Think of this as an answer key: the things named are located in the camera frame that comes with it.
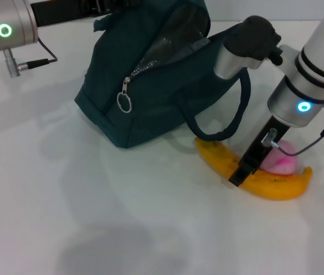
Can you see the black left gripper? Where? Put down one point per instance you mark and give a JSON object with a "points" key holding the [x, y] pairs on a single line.
{"points": [[64, 11]]}

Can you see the dark teal fabric bag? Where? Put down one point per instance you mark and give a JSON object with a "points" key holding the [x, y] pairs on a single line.
{"points": [[156, 94]]}

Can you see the yellow banana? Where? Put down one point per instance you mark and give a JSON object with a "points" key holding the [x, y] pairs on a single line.
{"points": [[276, 187]]}

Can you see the pink peach toy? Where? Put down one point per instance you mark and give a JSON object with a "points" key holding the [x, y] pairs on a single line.
{"points": [[282, 163]]}

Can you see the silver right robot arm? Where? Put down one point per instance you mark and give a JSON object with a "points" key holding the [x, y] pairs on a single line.
{"points": [[316, 66]]}

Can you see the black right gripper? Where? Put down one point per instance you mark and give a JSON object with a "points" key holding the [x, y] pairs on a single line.
{"points": [[262, 146]]}

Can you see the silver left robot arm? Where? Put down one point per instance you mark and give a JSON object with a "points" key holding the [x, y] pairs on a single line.
{"points": [[7, 25]]}

